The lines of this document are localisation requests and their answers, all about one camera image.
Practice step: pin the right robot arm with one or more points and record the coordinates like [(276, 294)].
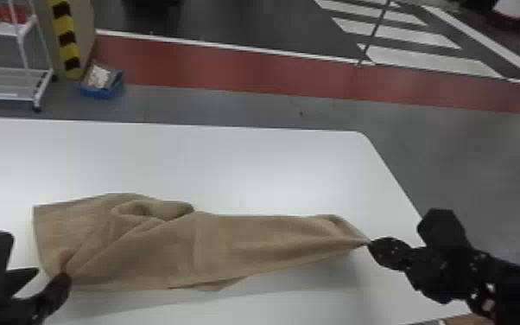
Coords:
[(518, 290)]

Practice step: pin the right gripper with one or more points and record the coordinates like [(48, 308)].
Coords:
[(441, 277)]

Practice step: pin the blue box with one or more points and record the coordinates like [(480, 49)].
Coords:
[(101, 81)]

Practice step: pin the beige towel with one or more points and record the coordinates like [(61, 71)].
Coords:
[(205, 249)]

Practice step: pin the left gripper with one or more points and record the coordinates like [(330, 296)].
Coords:
[(1, 314)]

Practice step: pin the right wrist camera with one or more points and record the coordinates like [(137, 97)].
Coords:
[(443, 229)]

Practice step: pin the yellow black striped post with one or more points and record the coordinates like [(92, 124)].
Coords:
[(67, 41)]

